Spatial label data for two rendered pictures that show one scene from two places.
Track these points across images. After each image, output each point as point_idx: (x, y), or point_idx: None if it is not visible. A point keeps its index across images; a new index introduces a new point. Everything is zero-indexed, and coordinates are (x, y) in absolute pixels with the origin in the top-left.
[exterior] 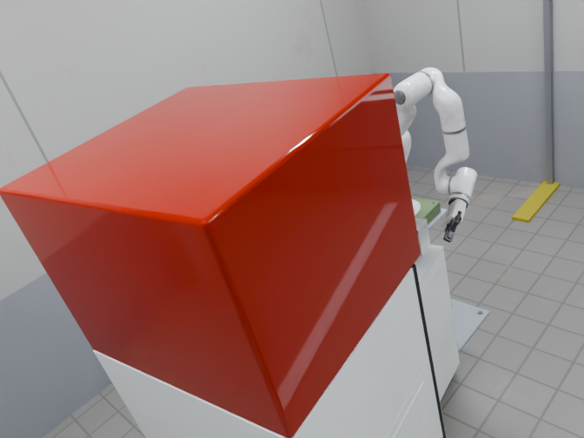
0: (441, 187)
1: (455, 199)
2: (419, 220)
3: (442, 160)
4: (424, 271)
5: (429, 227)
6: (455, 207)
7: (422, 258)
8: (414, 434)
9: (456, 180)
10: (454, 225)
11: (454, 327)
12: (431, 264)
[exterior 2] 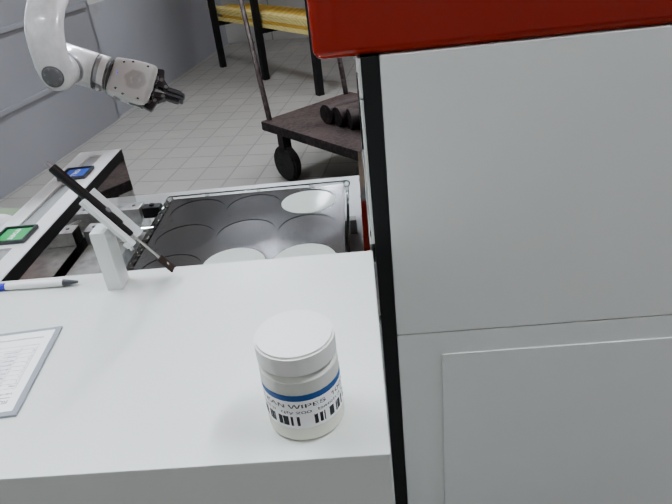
0: (72, 64)
1: (113, 60)
2: (83, 155)
3: (55, 3)
4: (185, 192)
5: None
6: (136, 60)
7: (145, 203)
8: None
9: (70, 48)
10: (164, 78)
11: None
12: (164, 193)
